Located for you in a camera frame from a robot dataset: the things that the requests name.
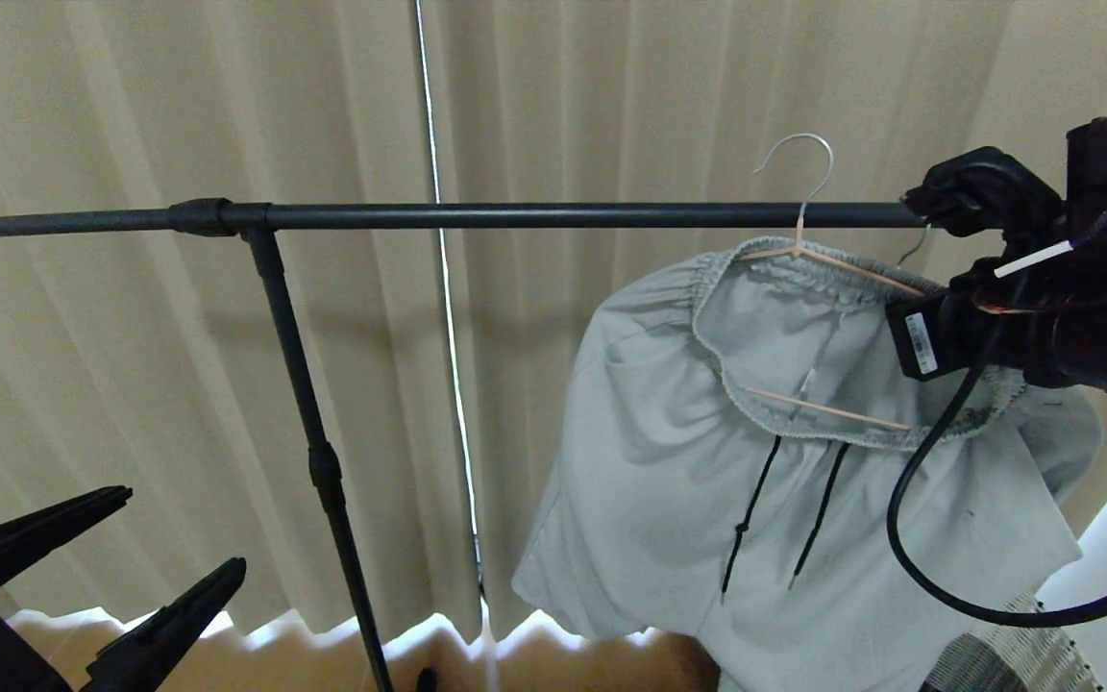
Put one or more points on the pink clothes hanger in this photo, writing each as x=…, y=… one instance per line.
x=915, y=248
x=832, y=410

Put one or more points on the white laundry basket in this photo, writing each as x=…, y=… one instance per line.
x=1024, y=654

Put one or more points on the pale grey shorts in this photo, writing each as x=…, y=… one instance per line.
x=659, y=461

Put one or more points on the beige curtain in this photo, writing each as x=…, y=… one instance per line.
x=179, y=96

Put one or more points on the black clothes rack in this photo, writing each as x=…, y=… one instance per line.
x=515, y=214

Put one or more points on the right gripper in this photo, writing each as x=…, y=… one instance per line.
x=1072, y=336

